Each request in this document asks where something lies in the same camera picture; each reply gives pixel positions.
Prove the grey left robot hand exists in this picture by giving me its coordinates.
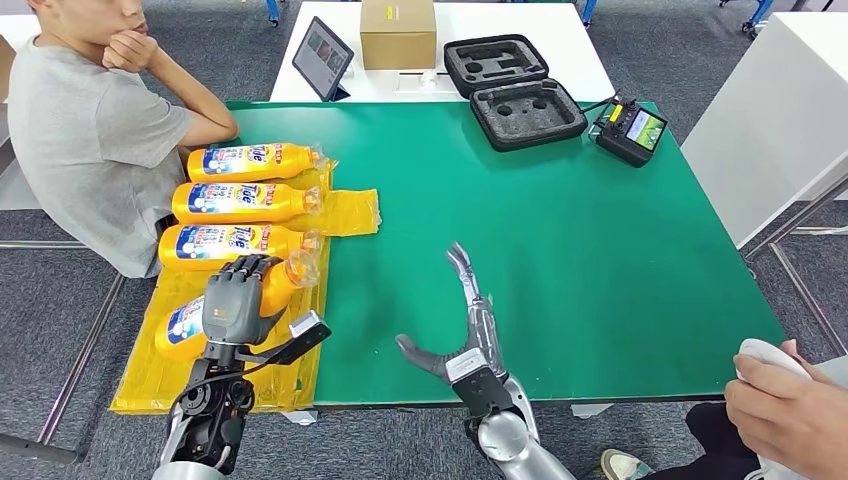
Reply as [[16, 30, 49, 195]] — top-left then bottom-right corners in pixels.
[[201, 254, 288, 348]]

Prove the orange detergent bottle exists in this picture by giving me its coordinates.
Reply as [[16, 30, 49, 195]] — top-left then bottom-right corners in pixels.
[[185, 141, 327, 185], [152, 248, 323, 363], [156, 223, 325, 274], [170, 182, 325, 227]]

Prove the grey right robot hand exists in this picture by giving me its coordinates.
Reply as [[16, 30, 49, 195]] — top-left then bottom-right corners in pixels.
[[394, 241, 509, 386]]

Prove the white black handheld controller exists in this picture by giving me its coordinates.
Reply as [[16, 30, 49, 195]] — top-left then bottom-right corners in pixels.
[[735, 337, 814, 480]]

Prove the cardboard box yellow label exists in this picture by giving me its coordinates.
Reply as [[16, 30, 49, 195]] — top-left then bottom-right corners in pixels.
[[358, 0, 439, 72]]

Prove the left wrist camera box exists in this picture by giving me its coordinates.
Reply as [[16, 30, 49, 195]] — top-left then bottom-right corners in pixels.
[[234, 310, 333, 368]]

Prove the black tablet on stand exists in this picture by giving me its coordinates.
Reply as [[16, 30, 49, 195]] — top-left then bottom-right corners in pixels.
[[291, 15, 356, 104]]

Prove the open black foam case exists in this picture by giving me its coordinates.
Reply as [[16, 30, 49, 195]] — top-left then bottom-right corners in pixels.
[[442, 33, 590, 154]]

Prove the person's right hand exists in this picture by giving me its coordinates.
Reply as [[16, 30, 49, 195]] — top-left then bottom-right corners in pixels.
[[101, 29, 161, 75]]

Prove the plain brown cardboard box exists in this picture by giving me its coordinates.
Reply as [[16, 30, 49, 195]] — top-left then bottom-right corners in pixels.
[[0, 36, 18, 104]]

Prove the person's hand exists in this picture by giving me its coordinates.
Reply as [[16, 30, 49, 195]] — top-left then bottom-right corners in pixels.
[[723, 339, 848, 480]]

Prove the person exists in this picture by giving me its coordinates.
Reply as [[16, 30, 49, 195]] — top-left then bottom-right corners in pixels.
[[599, 337, 848, 480], [5, 0, 240, 280]]

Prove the black remote controller with screen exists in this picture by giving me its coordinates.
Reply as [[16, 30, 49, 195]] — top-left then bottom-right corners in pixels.
[[590, 97, 670, 170]]

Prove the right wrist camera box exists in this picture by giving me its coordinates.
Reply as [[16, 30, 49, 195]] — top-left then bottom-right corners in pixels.
[[444, 348, 519, 420]]

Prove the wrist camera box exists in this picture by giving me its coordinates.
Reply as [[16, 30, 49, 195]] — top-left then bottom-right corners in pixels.
[[234, 310, 333, 368], [444, 348, 519, 420]]

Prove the yellow plastic wrapped flat package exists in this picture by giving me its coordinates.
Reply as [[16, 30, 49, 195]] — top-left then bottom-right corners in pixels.
[[109, 157, 383, 417]]

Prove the grey metal table frame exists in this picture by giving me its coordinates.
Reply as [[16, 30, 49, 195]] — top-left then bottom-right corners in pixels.
[[740, 172, 848, 356], [0, 239, 127, 465]]

